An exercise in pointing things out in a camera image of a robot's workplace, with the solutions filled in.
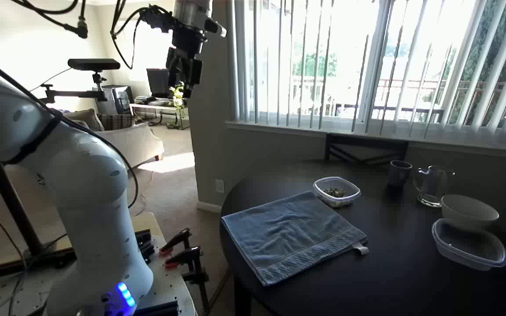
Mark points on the dark mug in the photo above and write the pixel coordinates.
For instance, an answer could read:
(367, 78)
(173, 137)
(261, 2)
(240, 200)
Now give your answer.
(398, 176)

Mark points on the white ceramic bowl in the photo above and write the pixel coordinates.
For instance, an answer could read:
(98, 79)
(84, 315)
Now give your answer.
(468, 213)

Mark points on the yellow sweets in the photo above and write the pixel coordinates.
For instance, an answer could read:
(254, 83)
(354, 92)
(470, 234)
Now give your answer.
(337, 192)

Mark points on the beige sofa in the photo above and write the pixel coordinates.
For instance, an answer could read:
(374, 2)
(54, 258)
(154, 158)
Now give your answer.
(138, 144)

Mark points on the clear plastic sweets bowl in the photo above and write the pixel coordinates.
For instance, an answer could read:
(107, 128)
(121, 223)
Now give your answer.
(321, 188)

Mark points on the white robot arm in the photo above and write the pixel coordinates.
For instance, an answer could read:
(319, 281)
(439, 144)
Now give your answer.
(87, 179)

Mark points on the light blue towel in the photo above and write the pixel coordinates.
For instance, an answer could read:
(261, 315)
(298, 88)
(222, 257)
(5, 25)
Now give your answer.
(286, 237)

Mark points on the vertical window blinds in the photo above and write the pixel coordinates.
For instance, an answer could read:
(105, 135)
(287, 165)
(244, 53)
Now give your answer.
(410, 69)

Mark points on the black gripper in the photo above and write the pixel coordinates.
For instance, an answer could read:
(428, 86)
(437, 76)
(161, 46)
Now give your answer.
(184, 70)

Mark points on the red black clamp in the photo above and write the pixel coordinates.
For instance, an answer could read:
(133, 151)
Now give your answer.
(180, 251)

